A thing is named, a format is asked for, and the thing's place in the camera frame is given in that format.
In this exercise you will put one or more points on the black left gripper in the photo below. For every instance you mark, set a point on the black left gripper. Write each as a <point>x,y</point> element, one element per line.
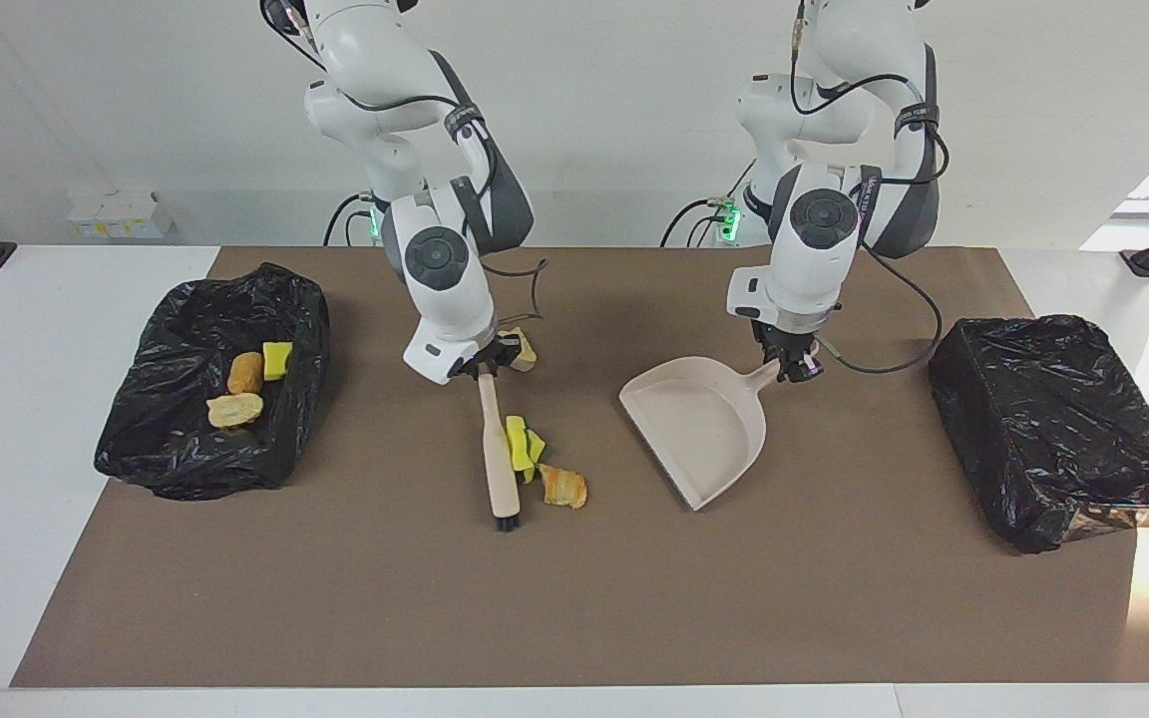
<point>786,344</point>

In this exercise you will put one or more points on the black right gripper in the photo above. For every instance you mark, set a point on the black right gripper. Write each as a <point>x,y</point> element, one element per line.
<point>493,359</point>

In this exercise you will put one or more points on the pale beige bread chunk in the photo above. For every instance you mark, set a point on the pale beige bread chunk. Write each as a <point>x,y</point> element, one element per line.
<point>525,351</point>

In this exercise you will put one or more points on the yellow sponge piece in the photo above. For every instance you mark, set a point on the yellow sponge piece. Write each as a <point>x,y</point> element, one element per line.
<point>517,442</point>
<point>277,360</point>
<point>537,447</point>

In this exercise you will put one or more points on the beige hand brush black bristles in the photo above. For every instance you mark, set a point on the beige hand brush black bristles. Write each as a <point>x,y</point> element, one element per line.
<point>497,449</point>

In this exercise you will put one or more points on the beige plastic dustpan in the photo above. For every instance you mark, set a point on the beige plastic dustpan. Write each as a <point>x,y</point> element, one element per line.
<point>699,429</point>

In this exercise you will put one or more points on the beige pastry piece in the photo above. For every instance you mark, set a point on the beige pastry piece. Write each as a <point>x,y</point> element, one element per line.
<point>565,486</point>

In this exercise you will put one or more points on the orange brown bread roll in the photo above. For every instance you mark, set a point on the orange brown bread roll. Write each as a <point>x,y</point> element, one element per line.
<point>245,372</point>

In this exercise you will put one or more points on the toy croissant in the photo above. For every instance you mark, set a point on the toy croissant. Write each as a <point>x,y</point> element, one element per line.
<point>234,410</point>

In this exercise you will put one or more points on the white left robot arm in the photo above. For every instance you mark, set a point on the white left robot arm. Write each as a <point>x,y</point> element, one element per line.
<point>814,259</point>

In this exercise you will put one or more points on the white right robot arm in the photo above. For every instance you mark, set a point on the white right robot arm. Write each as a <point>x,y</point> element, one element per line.
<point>445,289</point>

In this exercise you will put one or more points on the black trash bag bin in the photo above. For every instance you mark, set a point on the black trash bag bin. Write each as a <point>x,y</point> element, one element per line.
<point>176,449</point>

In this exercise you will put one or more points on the black bag over cardboard box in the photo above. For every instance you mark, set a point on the black bag over cardboard box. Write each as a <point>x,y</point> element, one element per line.
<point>1043,419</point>

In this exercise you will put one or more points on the brown table mat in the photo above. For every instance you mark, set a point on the brown table mat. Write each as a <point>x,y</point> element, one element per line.
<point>555,618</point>

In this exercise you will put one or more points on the white wall box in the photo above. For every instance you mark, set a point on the white wall box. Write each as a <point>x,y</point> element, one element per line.
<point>121,214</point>

